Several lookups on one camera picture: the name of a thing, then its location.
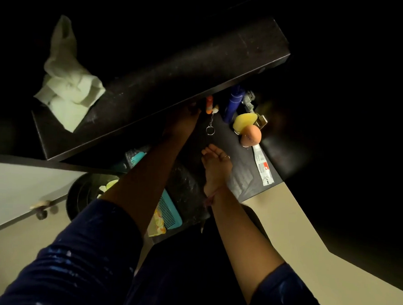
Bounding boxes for person's left hand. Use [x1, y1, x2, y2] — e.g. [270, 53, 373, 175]
[161, 100, 202, 144]

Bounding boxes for person's right hand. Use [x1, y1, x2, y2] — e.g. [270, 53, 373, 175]
[198, 143, 235, 199]

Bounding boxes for metal keyring with white charm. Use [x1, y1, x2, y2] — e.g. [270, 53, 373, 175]
[205, 104, 221, 137]

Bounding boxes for white tube with red label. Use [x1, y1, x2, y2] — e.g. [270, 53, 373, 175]
[250, 143, 278, 187]

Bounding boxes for pink makeup sponge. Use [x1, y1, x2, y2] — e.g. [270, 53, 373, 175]
[239, 123, 263, 149]

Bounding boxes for blue plastic bottle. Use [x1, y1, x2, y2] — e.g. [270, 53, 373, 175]
[222, 84, 246, 125]

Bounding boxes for yellow makeup sponge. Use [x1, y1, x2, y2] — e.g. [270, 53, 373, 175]
[232, 111, 259, 136]

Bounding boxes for teal wide-tooth comb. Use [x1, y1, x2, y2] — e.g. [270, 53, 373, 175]
[124, 151, 188, 231]

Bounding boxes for white wet wipe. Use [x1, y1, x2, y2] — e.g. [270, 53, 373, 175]
[31, 13, 111, 135]

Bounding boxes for person's right forearm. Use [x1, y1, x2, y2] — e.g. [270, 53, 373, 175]
[201, 185, 290, 305]

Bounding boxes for person's left forearm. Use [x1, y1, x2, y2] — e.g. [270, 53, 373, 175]
[97, 131, 189, 240]

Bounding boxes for person's dark trousers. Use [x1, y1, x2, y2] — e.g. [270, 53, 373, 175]
[120, 197, 275, 305]

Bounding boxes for pink wrist thread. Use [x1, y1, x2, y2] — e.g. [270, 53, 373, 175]
[202, 188, 221, 208]

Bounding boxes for dark cabinet shelf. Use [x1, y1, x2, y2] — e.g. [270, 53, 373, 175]
[28, 3, 293, 176]

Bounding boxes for metal cabinet hinge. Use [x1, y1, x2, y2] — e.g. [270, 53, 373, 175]
[240, 89, 271, 130]

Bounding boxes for yellow crumpled wipes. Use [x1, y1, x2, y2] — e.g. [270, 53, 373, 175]
[96, 178, 120, 200]

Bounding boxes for black round waste bin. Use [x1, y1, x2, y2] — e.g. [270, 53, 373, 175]
[64, 171, 121, 224]

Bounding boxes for blue patterned right sleeve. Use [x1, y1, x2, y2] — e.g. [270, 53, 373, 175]
[248, 261, 340, 305]

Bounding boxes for blue patterned sleeve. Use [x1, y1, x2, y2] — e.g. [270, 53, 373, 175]
[248, 261, 340, 305]
[0, 192, 147, 305]

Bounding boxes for beige door knob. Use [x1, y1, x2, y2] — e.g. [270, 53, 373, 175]
[28, 198, 54, 221]

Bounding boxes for blue patterned left sleeve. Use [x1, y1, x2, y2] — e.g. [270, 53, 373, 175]
[0, 192, 147, 305]

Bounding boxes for pale cabinet door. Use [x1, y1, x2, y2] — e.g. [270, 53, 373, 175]
[0, 161, 89, 243]

